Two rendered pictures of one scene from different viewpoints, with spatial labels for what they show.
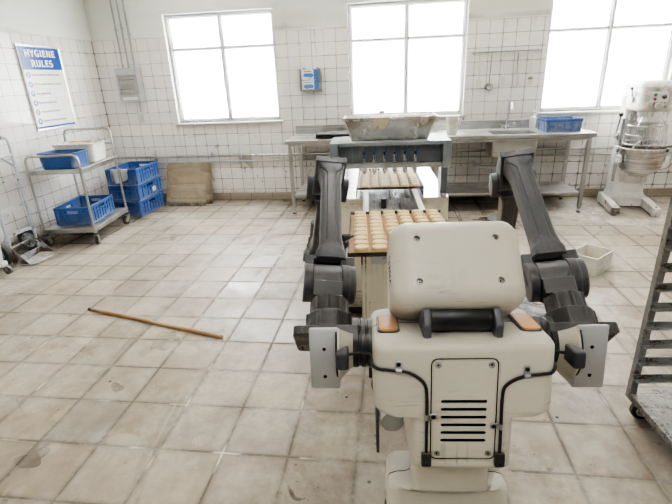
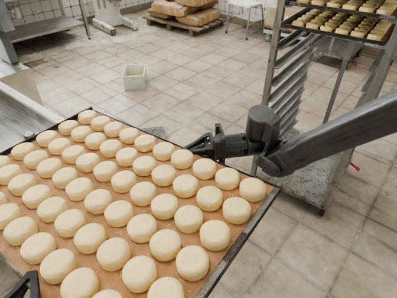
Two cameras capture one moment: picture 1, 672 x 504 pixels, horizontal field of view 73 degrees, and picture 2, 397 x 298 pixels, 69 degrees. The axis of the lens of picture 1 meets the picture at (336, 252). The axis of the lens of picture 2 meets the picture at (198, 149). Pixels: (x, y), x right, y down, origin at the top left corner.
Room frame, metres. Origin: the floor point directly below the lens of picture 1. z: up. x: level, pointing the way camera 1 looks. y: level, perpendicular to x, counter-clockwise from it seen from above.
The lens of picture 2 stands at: (1.27, -0.02, 1.43)
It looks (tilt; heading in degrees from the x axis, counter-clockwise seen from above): 39 degrees down; 303
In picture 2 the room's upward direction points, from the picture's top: straight up
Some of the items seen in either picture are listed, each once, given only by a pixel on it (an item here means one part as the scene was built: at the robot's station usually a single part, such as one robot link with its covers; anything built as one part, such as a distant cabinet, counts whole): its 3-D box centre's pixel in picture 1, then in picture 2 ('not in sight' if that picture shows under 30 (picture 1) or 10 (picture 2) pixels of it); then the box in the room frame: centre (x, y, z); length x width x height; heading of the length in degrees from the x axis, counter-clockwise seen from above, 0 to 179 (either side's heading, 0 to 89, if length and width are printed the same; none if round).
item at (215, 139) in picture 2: not in sight; (200, 146); (1.56, -0.46, 1.00); 0.09 x 0.07 x 0.07; 41
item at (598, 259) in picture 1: (590, 260); (135, 77); (3.39, -2.06, 0.08); 0.30 x 0.22 x 0.16; 127
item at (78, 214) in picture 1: (86, 209); not in sight; (4.91, 2.74, 0.28); 0.56 x 0.38 x 0.20; 0
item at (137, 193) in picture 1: (136, 188); not in sight; (5.84, 2.55, 0.30); 0.60 x 0.40 x 0.20; 172
